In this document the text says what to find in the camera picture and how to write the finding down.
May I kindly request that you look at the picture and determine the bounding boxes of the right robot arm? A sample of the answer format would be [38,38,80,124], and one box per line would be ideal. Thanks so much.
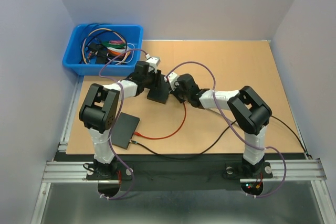
[165,72,272,177]

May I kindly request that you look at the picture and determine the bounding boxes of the black network switch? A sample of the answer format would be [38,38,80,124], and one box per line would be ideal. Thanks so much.
[111,112,140,150]
[147,81,170,104]

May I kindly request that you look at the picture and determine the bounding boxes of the black ethernet cable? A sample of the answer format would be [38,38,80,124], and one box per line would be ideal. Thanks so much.
[130,115,309,161]

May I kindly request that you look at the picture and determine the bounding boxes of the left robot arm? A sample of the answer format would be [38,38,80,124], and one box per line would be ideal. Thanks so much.
[79,57,169,179]

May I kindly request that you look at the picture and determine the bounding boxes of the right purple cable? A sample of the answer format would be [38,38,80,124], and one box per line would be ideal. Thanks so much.
[166,61,287,199]

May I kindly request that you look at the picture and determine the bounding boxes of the aluminium frame rail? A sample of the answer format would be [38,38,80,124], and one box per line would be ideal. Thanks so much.
[44,76,326,183]

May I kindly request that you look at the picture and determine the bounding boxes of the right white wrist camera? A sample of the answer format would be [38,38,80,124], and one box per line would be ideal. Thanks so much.
[164,72,180,91]

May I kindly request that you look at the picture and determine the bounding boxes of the purple cable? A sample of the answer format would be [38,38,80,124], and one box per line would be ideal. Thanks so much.
[98,48,149,201]
[166,61,287,199]

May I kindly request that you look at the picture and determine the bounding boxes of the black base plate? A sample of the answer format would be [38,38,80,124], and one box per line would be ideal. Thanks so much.
[83,154,273,197]

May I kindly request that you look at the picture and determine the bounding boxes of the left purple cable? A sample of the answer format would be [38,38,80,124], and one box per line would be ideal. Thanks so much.
[98,48,149,201]

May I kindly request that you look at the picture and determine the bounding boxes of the red ethernet cable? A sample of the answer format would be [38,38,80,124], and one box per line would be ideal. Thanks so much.
[133,102,187,140]

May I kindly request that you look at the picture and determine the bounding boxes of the blue plastic bin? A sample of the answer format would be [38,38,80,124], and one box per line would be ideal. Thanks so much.
[61,24,144,77]

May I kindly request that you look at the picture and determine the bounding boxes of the tangled cables in bin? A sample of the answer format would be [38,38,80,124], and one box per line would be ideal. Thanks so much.
[80,23,137,66]

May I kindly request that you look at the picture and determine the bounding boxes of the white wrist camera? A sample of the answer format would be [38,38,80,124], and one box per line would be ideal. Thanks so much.
[164,72,180,91]
[145,54,161,67]

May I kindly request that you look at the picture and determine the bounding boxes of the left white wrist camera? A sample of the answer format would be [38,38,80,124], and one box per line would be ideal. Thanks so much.
[145,54,161,67]

